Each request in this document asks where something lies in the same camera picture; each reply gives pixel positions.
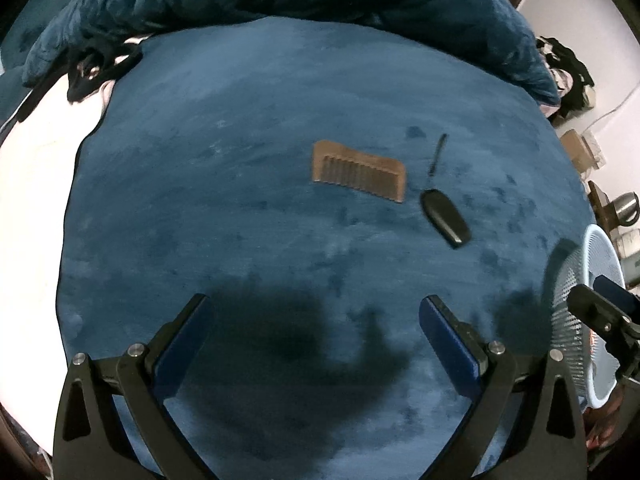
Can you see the dark blue plush blanket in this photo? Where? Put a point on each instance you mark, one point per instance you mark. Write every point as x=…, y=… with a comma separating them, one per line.
x=250, y=240

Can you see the light blue plastic basket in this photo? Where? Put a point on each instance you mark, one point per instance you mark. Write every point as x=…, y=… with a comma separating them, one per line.
x=570, y=310

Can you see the metal kettle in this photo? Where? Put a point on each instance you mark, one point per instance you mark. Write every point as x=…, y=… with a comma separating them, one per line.
x=625, y=209

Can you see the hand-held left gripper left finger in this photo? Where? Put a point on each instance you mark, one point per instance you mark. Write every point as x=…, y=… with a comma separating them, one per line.
x=177, y=350

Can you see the pile of clothes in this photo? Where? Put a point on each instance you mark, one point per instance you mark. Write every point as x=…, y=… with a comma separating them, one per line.
x=565, y=72

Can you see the dark blue pillow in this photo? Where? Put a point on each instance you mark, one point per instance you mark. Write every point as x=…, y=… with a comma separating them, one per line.
x=25, y=25

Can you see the white bed sheet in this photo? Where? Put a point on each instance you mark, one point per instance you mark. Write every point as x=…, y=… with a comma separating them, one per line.
x=35, y=240

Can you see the brown wooden comb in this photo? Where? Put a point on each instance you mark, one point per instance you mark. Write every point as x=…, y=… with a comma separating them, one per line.
x=360, y=167

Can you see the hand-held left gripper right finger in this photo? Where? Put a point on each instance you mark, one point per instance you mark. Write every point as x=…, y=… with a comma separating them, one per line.
x=447, y=350

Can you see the cardboard box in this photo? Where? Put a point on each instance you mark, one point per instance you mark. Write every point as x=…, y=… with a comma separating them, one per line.
x=580, y=150

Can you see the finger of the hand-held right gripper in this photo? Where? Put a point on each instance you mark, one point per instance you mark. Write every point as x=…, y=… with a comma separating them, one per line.
x=617, y=290
x=592, y=307

